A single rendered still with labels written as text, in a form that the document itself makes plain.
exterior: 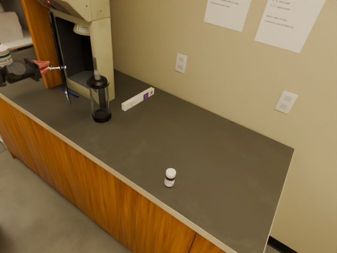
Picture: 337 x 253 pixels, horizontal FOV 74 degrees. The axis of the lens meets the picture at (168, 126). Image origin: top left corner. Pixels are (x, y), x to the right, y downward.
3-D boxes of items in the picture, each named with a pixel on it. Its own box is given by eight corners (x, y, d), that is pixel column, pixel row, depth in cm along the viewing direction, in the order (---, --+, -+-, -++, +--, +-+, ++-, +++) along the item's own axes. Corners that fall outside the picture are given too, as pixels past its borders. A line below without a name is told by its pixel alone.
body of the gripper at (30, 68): (35, 60, 101) (18, 66, 96) (41, 81, 107) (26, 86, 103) (27, 56, 103) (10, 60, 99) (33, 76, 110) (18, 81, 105)
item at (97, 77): (104, 79, 115) (103, 67, 111) (111, 87, 110) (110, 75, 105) (86, 82, 111) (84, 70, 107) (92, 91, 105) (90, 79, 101)
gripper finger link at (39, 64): (52, 59, 108) (34, 65, 101) (56, 73, 112) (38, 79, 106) (44, 55, 110) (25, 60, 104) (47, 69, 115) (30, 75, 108)
